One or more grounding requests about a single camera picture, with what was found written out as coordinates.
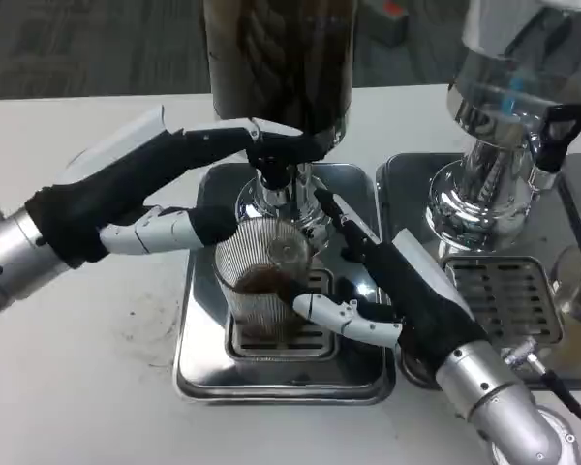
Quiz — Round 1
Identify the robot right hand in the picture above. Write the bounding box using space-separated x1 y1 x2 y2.
278 188 490 384

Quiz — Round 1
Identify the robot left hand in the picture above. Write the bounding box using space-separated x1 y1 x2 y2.
26 106 330 270

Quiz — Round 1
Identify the black dispenser tap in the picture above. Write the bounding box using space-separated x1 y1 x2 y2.
532 104 581 173
246 144 296 191

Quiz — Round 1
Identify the clear ribbed glass cup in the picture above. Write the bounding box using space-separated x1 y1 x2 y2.
212 216 316 348

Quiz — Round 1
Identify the steel drip grid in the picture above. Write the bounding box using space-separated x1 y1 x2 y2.
227 268 340 359
443 256 566 348

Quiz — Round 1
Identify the steel drip tray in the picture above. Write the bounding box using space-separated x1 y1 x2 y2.
173 162 398 406
375 153 581 391

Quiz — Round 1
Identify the clear smooth glass cup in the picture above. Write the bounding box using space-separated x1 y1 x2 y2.
549 244 581 326

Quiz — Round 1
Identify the dark drink dispenser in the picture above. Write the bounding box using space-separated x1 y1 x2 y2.
202 0 359 248

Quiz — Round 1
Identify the empty clear drink dispenser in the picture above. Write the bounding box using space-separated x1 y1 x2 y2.
425 0 581 258

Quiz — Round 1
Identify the grey box with red button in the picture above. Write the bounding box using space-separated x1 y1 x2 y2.
367 0 411 47

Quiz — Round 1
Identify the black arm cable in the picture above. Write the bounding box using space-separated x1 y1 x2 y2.
503 338 581 437

